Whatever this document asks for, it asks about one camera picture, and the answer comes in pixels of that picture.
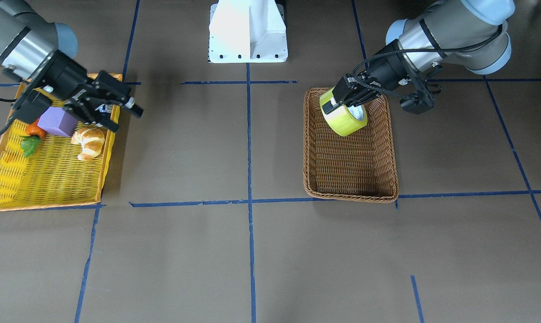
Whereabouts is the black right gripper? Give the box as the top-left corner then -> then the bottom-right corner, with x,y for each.
28,51 -> 144,133

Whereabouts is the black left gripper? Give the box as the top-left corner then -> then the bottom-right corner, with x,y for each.
322,39 -> 416,115

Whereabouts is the yellow tape roll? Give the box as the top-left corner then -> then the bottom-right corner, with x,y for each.
319,89 -> 368,137

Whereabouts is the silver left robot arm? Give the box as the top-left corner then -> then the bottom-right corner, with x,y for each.
320,0 -> 515,115

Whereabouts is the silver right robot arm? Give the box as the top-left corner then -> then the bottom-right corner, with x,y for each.
0,0 -> 143,131

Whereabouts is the brown wicker basket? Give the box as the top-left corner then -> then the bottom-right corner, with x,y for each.
303,87 -> 399,204

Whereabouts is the yellow plastic basket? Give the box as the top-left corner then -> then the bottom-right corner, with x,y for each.
0,120 -> 115,211

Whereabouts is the croissant toy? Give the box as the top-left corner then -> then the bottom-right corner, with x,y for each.
71,127 -> 106,161

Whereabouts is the purple foam block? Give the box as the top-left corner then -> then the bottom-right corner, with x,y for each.
38,106 -> 78,137

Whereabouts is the orange carrot toy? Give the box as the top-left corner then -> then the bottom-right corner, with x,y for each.
20,118 -> 46,158

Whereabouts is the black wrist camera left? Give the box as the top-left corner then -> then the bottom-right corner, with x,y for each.
400,67 -> 442,114

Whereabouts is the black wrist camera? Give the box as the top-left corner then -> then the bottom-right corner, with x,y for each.
12,89 -> 52,123
400,67 -> 442,114

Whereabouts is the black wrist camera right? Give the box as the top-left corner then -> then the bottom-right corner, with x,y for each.
12,89 -> 52,123

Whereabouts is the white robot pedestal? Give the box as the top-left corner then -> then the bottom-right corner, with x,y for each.
208,0 -> 289,64

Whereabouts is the black camera cable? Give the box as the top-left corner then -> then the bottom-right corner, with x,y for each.
352,25 -> 504,97

